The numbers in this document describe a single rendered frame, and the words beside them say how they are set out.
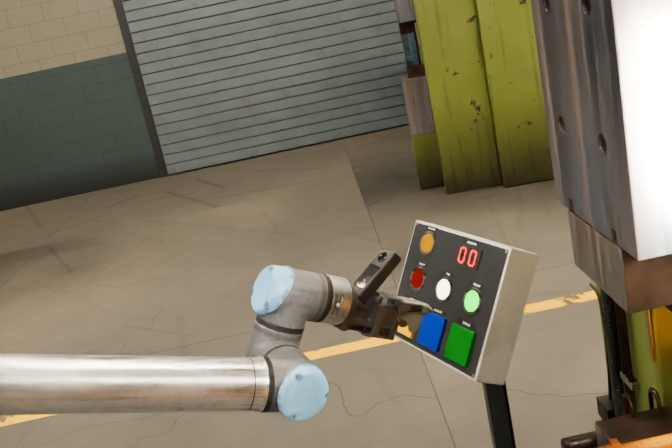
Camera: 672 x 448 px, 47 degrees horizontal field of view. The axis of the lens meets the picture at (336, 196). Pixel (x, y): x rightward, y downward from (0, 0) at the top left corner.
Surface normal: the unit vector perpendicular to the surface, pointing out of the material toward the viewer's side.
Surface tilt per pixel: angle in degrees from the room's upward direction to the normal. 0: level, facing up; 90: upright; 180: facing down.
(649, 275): 90
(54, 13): 90
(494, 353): 90
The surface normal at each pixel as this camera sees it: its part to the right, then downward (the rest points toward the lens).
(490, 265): -0.84, -0.22
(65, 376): 0.40, -0.42
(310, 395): 0.46, 0.18
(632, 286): 0.07, 0.25
